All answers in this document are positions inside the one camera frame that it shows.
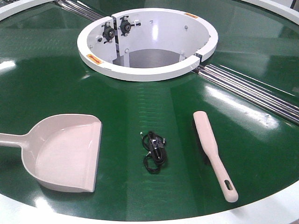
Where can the pink plastic dustpan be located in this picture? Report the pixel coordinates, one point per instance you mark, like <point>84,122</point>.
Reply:
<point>61,152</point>

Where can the black bearing mount right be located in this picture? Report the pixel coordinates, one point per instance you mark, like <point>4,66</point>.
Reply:
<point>125,26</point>

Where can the black bearing mount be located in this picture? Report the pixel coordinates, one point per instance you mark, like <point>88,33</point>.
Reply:
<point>108,33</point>
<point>125,26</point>

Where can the black bearing mount left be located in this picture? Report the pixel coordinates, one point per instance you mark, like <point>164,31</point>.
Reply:
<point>108,33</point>

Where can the orange warning sticker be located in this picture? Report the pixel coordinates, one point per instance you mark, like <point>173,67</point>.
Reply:
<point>94,59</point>
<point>191,15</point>

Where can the white central ring housing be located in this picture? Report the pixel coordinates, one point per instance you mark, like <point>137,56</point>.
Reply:
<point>168,44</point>

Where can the steel rollers top-left strip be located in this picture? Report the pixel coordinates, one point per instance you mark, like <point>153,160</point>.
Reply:
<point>79,9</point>

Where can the pink hand brush black bristles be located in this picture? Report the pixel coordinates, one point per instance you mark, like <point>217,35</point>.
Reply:
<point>210,147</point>

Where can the orange warning sticker front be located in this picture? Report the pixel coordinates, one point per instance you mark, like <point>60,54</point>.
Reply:
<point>94,59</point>

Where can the orange warning sticker rear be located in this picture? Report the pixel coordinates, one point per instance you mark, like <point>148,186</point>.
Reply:
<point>191,15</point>

